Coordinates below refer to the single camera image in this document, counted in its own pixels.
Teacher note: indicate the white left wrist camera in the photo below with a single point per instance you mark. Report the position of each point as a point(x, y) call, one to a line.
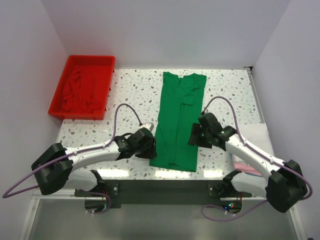
point(148, 125)

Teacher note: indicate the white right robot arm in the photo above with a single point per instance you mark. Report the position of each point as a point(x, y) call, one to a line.
point(280, 182)

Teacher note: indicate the aluminium frame rail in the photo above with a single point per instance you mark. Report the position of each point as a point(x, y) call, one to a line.
point(75, 192)

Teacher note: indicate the red plastic bin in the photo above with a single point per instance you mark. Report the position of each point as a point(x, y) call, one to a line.
point(72, 61)

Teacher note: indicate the right side aluminium rail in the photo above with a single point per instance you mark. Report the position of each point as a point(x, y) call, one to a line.
point(257, 101)

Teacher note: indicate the green t-shirt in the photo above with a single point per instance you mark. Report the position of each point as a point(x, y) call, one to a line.
point(181, 103)

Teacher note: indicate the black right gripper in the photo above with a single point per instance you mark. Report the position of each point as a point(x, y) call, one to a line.
point(196, 135)

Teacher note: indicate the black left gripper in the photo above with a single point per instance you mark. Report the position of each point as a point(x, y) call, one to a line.
point(150, 150)

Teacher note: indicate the white folded t-shirt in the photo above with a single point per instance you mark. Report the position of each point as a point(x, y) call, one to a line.
point(258, 135)

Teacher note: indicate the pink folded t-shirt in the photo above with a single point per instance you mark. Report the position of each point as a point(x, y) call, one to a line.
point(241, 166)

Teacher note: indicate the red t-shirt in bin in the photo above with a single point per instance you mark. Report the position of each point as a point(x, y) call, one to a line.
point(84, 93)

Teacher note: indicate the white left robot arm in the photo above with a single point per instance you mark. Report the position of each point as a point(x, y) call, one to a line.
point(58, 166)

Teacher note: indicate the teal folded t-shirt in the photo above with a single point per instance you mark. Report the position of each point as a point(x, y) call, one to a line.
point(251, 172)

